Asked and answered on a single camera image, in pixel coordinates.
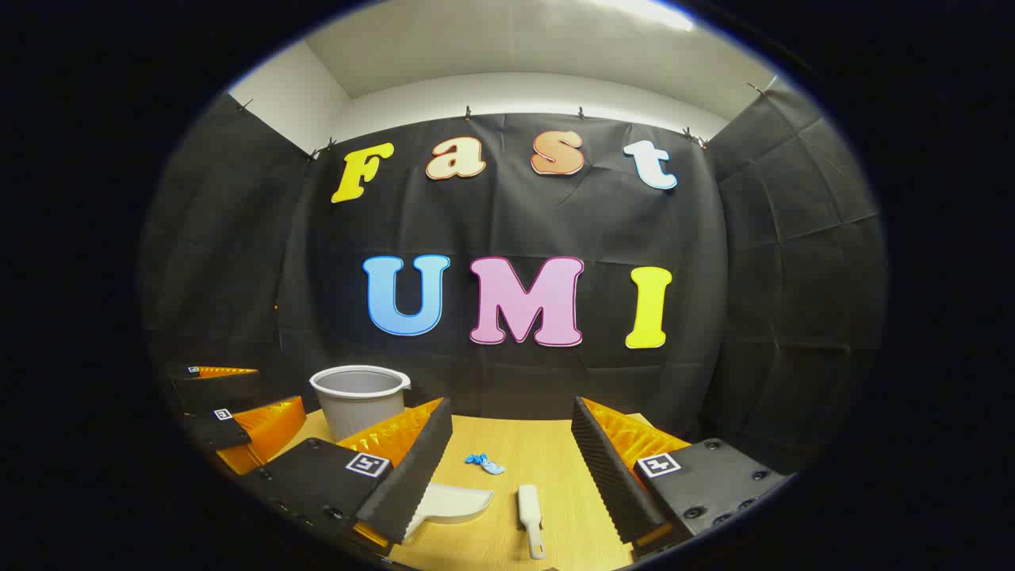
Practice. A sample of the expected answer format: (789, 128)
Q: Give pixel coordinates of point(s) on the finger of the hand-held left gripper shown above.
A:
(214, 388)
(222, 430)

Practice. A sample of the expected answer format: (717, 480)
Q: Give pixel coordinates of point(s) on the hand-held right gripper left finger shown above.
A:
(412, 476)

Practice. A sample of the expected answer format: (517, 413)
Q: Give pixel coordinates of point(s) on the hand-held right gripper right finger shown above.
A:
(607, 476)

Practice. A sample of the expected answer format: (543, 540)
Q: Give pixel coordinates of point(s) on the grey plastic dustpan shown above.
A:
(452, 503)

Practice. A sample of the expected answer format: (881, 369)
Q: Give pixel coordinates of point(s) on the light blue paper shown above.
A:
(493, 467)

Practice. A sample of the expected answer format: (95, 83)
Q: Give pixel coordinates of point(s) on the small grey broom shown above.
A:
(530, 507)

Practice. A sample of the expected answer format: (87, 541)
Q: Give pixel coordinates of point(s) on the grey plastic garbage bin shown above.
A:
(357, 408)

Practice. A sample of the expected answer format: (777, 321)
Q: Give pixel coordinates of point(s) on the wooden desktop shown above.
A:
(539, 448)

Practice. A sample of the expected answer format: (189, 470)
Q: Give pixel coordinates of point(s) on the black backdrop cloth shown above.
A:
(515, 222)

